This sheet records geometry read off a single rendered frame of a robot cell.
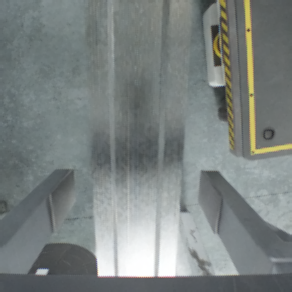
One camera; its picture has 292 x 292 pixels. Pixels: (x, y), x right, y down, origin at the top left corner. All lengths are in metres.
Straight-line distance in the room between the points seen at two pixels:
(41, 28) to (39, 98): 0.27
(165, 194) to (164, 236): 0.04
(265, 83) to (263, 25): 0.14
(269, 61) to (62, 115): 0.76
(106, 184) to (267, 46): 0.57
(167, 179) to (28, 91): 0.89
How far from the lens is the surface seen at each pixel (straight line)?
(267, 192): 1.16
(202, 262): 0.75
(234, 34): 0.62
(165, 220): 0.17
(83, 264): 1.03
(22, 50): 1.01
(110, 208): 0.16
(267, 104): 0.66
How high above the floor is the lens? 0.88
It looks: 75 degrees down
